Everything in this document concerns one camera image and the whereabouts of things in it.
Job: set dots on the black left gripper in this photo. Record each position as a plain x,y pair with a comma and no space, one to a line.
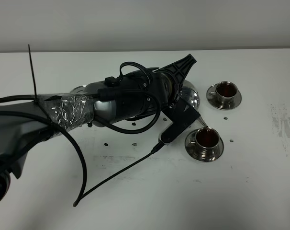
162,93

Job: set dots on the stainless steel teapot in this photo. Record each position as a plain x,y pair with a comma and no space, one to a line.
191,101

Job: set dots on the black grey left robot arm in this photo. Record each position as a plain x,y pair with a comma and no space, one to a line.
130,104

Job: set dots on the far steel saucer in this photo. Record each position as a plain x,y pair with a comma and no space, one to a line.
224,101

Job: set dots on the steel saucer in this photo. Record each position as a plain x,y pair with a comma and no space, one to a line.
204,155
224,101

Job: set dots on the near steel saucer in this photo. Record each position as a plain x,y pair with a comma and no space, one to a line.
204,155

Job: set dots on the near steel teacup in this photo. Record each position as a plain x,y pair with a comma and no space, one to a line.
205,138

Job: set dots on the steel teacup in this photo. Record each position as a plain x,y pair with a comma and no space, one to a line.
225,92
205,138

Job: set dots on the far steel teacup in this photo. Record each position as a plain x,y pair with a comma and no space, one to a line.
225,92

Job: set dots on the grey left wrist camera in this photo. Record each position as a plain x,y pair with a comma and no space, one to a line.
172,131

